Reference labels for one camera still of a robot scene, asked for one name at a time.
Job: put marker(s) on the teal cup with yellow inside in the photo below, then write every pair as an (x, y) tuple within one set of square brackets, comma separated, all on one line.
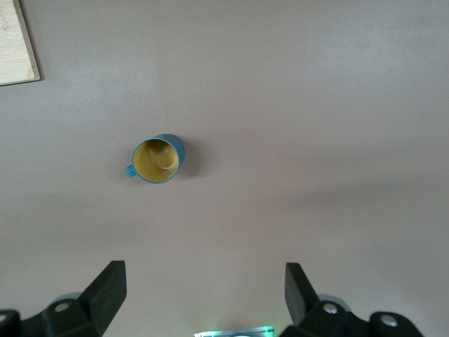
[(154, 165)]

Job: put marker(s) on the bamboo cutting board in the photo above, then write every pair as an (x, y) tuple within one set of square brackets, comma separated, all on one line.
[(14, 42)]

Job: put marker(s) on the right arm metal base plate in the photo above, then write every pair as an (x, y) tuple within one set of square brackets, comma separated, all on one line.
[(238, 331)]

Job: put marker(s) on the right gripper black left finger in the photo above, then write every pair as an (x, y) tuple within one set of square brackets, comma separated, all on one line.
[(101, 291)]

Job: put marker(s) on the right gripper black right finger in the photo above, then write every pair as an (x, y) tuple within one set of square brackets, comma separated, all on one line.
[(298, 295)]

